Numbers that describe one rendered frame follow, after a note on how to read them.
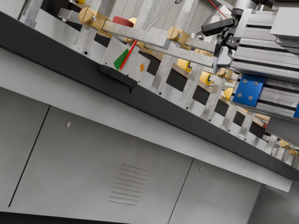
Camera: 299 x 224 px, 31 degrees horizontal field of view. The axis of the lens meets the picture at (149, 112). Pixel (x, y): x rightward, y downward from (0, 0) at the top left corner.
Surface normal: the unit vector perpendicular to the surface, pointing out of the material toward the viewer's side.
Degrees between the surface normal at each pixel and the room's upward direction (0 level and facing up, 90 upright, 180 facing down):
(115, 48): 90
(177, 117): 90
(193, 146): 90
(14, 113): 90
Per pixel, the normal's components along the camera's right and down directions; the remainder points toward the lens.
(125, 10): 0.54, 0.18
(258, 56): -0.76, -0.33
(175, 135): 0.79, 0.30
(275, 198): -0.47, -0.22
